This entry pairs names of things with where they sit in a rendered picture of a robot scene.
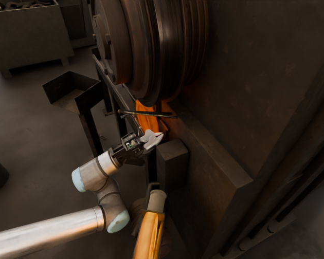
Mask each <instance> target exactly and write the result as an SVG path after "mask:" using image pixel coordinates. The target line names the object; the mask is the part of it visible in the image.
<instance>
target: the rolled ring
mask: <svg viewBox="0 0 324 259"><path fill-rule="evenodd" d="M136 111H147V112H154V109H153V107H145V106H143V105H142V104H141V103H140V102H139V101H138V99H137V100H136ZM137 117H138V121H139V124H140V125H141V127H142V129H143V130H144V132H145V131H146V130H151V131H152V132H154V133H158V132H159V130H158V122H157V118H156V117H154V116H144V115H137Z"/></svg>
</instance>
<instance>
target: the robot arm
mask: <svg viewBox="0 0 324 259"><path fill-rule="evenodd" d="M129 134H131V135H130V136H128V135H129ZM129 134H127V135H125V136H124V137H122V138H121V140H122V142H121V143H122V145H120V146H118V147H116V148H115V149H112V148H110V149H109V150H108V151H106V152H104V153H103V154H101V155H99V156H98V157H96V158H94V159H93V160H91V161H89V162H87V163H86V164H84V165H82V166H80V167H78V168H77V169H76V170H74V171H73V172H72V180H73V183H74V185H75V187H76V188H77V189H78V190H79V191H80V192H86V190H88V189H89V190H90V191H92V192H93V193H95V194H96V197H97V200H98V203H99V205H98V206H95V207H93V208H89V209H85V210H82V211H78V212H74V213H70V214H66V215H62V216H58V217H54V218H50V219H47V220H43V221H39V222H36V223H32V224H28V225H24V226H20V227H16V228H13V229H9V230H5V231H1V232H0V259H18V258H22V257H25V256H28V255H31V254H33V253H36V252H39V251H42V250H45V249H48V248H51V247H54V246H57V245H60V244H63V243H66V242H69V241H72V240H75V239H78V238H81V237H84V236H87V235H89V234H92V233H95V232H98V231H103V230H106V229H107V231H108V232H109V233H115V232H117V231H119V230H121V229H122V228H123V227H125V226H126V225H127V223H128V222H129V220H130V216H129V214H128V210H127V209H126V207H125V205H124V202H123V200H122V198H121V196H120V193H119V185H118V183H117V181H116V180H115V179H114V178H112V177H111V175H113V174H115V173H116V172H118V171H120V167H121V166H123V164H122V163H125V164H131V165H137V166H143V165H144V164H145V160H144V157H146V156H148V155H150V154H151V153H152V152H153V151H154V150H155V148H156V146H157V145H158V144H159V143H160V141H161V139H162V137H163V135H164V134H163V133H154V132H152V131H151V130H150V129H148V130H146V131H145V135H144V136H143V137H139V138H137V136H136V134H134V133H133V132H130V133H129ZM126 136H128V137H126ZM125 137H126V138H125ZM143 144H144V146H143ZM142 146H143V147H144V148H143V147H142Z"/></svg>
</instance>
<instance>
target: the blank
mask: <svg viewBox="0 0 324 259"><path fill-rule="evenodd" d="M157 224H158V215H157V213H152V212H147V213H146V214H145V216H144V218H143V221H142V225H141V229H140V233H139V238H138V243H137V249H136V256H135V259H152V258H153V253H154V247H155V241H156V234H157Z"/></svg>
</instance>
